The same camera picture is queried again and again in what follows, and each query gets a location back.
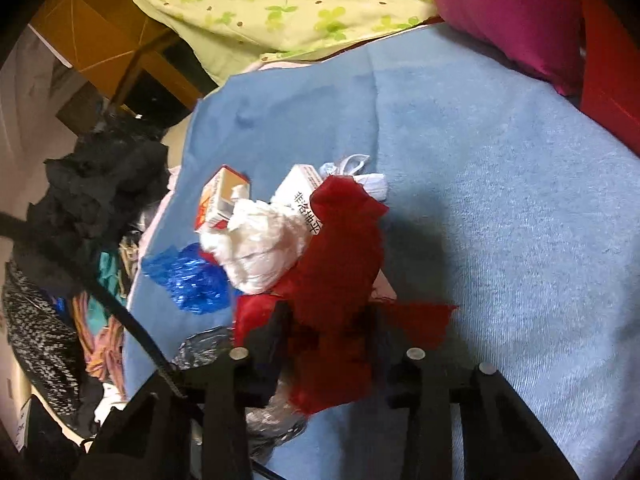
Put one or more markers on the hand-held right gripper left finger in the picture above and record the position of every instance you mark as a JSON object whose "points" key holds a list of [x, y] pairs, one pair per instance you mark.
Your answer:
{"points": [[272, 340]]}

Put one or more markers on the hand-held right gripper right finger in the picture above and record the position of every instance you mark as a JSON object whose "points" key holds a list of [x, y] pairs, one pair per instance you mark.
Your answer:
{"points": [[425, 390]]}

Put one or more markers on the red plastic bag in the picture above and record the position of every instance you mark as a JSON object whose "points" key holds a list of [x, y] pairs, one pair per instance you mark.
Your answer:
{"points": [[340, 260]]}

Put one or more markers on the white blue face mask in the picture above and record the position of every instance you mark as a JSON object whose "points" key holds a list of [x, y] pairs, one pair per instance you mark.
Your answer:
{"points": [[372, 185]]}

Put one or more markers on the black plastic bag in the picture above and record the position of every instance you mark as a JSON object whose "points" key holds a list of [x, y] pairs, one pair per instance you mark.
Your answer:
{"points": [[200, 347]]}

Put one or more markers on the white crumpled tissue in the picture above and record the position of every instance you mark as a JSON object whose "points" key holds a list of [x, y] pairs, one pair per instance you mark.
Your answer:
{"points": [[255, 245]]}

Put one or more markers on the blue plastic bag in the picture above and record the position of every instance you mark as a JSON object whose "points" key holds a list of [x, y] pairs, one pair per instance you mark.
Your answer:
{"points": [[190, 275]]}

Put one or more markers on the orange white medicine box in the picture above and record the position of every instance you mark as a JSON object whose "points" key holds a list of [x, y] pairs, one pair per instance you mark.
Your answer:
{"points": [[215, 200]]}

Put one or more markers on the white barcode medicine box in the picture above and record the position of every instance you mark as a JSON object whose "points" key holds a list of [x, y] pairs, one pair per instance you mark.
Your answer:
{"points": [[295, 190]]}

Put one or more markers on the pale pink sheet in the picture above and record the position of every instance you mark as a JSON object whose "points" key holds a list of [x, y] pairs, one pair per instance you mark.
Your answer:
{"points": [[159, 220]]}

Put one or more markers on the striped colourful cloth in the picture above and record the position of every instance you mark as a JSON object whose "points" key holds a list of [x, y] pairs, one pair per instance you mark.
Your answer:
{"points": [[100, 350]]}

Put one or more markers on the teal cloth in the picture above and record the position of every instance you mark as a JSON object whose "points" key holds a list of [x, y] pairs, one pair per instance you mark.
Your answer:
{"points": [[107, 270]]}

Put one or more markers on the blue blanket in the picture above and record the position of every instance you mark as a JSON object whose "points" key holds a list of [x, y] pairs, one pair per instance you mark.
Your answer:
{"points": [[500, 210]]}

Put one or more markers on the black white knit garment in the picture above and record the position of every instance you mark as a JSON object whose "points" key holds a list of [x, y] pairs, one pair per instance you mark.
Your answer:
{"points": [[40, 340]]}

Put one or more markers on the black clothing pile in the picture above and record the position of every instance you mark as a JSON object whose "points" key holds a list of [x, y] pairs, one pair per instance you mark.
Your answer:
{"points": [[90, 195]]}

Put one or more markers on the green clover print quilt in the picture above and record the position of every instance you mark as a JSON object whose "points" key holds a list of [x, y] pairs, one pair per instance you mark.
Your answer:
{"points": [[300, 0]]}

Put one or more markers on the red paper bag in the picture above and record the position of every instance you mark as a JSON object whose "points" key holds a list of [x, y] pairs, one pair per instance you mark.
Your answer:
{"points": [[610, 85]]}

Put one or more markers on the orange wooden cabinet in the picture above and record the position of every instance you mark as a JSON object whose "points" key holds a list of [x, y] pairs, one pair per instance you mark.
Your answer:
{"points": [[90, 30]]}

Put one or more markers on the magenta pillow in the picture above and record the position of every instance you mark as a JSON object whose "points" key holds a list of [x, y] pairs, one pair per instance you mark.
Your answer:
{"points": [[500, 10]]}

